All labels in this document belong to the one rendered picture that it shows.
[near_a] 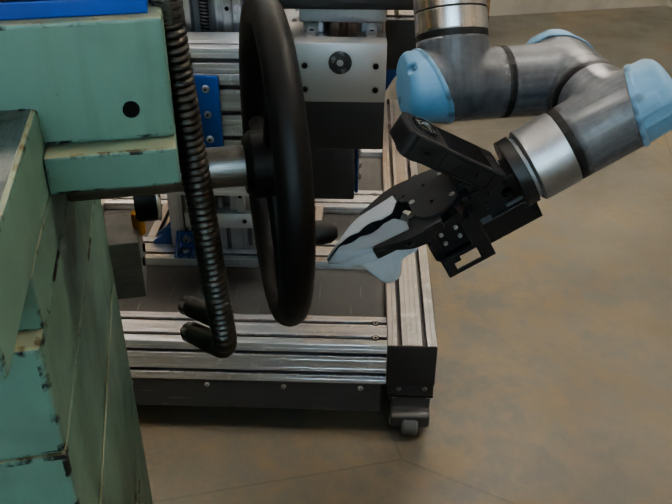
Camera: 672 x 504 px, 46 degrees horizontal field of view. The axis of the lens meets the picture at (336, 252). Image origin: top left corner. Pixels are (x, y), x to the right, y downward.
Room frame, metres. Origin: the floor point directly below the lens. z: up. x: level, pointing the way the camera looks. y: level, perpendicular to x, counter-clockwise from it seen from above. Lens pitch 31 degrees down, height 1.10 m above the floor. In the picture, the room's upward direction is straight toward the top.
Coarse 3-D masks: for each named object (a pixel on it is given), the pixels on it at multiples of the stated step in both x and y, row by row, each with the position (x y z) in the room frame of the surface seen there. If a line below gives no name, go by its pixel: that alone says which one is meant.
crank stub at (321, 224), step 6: (318, 222) 0.70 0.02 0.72; (324, 222) 0.70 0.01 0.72; (330, 222) 0.70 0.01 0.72; (318, 228) 0.69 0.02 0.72; (324, 228) 0.69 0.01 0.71; (330, 228) 0.69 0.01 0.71; (336, 228) 0.70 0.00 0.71; (318, 234) 0.69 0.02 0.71; (324, 234) 0.69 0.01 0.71; (330, 234) 0.69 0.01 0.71; (336, 234) 0.69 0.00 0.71; (318, 240) 0.68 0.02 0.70; (324, 240) 0.69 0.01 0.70; (330, 240) 0.69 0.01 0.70
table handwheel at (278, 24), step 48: (240, 48) 0.74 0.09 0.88; (288, 48) 0.57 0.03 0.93; (240, 96) 0.76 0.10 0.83; (288, 96) 0.54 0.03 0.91; (288, 144) 0.52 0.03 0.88; (96, 192) 0.59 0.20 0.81; (144, 192) 0.60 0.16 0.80; (288, 192) 0.50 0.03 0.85; (288, 240) 0.50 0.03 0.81; (288, 288) 0.50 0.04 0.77
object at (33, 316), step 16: (48, 208) 0.50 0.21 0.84; (64, 208) 0.57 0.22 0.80; (48, 224) 0.49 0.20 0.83; (48, 240) 0.48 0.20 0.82; (48, 256) 0.47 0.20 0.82; (32, 272) 0.41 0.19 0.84; (48, 272) 0.46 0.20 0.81; (32, 288) 0.41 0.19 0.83; (48, 288) 0.44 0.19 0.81; (32, 304) 0.41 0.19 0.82; (32, 320) 0.41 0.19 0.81
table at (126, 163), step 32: (0, 128) 0.50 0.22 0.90; (32, 128) 0.51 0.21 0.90; (0, 160) 0.45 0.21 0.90; (32, 160) 0.48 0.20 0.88; (64, 160) 0.52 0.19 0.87; (96, 160) 0.52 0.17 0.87; (128, 160) 0.53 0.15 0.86; (160, 160) 0.53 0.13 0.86; (0, 192) 0.40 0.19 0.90; (32, 192) 0.46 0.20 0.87; (64, 192) 0.52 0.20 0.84; (0, 224) 0.37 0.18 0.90; (32, 224) 0.44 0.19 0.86; (0, 256) 0.35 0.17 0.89; (32, 256) 0.42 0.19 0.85; (0, 288) 0.34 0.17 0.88; (0, 320) 0.32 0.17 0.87; (0, 352) 0.31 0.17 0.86
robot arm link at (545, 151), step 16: (528, 128) 0.71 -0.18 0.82; (544, 128) 0.70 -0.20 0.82; (528, 144) 0.69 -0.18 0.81; (544, 144) 0.68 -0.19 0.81; (560, 144) 0.68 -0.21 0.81; (528, 160) 0.68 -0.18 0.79; (544, 160) 0.68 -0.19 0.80; (560, 160) 0.67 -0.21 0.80; (576, 160) 0.68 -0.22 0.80; (544, 176) 0.67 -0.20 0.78; (560, 176) 0.67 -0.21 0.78; (576, 176) 0.68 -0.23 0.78; (544, 192) 0.68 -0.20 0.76
